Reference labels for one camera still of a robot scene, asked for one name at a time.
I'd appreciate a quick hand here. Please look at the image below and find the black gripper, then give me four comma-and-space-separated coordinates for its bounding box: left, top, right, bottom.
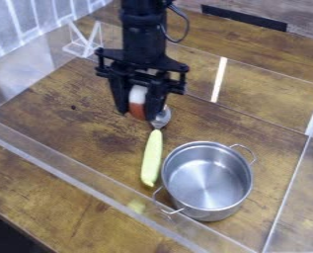
96, 47, 189, 121

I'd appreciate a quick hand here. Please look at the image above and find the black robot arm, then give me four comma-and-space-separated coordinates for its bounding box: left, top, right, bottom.
96, 0, 189, 121

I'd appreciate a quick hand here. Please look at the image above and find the clear acrylic triangle stand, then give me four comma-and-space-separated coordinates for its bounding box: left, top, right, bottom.
62, 21, 104, 58

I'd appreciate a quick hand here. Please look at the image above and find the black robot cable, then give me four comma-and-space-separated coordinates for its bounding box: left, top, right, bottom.
158, 2, 192, 44

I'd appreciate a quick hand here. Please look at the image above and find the black strip on table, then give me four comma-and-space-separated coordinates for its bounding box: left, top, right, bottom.
201, 4, 288, 32

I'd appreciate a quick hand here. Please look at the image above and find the yellow handled metal spoon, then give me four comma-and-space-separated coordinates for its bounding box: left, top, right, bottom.
141, 106, 172, 187

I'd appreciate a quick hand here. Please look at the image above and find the silver metal pot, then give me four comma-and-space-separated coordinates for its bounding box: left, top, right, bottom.
153, 141, 257, 221

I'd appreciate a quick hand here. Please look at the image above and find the clear acrylic barrier wall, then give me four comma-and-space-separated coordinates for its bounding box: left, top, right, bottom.
0, 123, 257, 253

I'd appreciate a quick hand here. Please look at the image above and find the white and brown toy mushroom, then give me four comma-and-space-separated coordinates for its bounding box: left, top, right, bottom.
129, 85, 148, 121

